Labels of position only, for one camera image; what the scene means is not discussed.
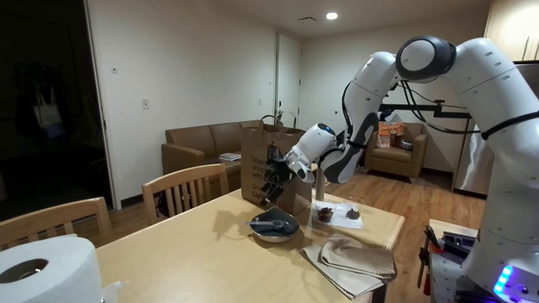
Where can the white paper towel roll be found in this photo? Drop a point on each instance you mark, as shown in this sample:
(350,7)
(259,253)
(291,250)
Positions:
(57,270)

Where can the blue plate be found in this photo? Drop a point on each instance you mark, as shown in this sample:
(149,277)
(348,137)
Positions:
(276,236)

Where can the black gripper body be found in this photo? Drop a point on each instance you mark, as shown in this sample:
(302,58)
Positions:
(277,174)

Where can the beige folded towel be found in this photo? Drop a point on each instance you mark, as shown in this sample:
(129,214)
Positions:
(353,267)

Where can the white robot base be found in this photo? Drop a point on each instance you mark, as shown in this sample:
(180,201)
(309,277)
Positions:
(505,258)

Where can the wooden chair near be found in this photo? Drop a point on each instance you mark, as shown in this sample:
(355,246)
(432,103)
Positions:
(57,221)

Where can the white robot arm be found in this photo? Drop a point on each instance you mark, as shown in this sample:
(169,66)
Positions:
(488,85)

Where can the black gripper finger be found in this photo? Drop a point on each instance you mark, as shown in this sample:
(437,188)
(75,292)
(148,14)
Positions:
(279,194)
(267,189)

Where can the brown armchair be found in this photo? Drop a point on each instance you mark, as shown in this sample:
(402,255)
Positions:
(398,149)

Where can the wooden chair far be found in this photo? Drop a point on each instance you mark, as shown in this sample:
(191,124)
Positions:
(185,189)

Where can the wooden chair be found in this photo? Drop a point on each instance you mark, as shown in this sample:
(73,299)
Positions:
(57,221)
(185,189)

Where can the wooden pepper mill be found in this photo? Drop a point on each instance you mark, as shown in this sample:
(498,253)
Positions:
(321,186)

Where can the brown paper bag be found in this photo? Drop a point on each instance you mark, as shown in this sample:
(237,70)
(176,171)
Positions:
(255,145)

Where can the brown sofa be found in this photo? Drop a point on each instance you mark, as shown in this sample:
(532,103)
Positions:
(200,145)

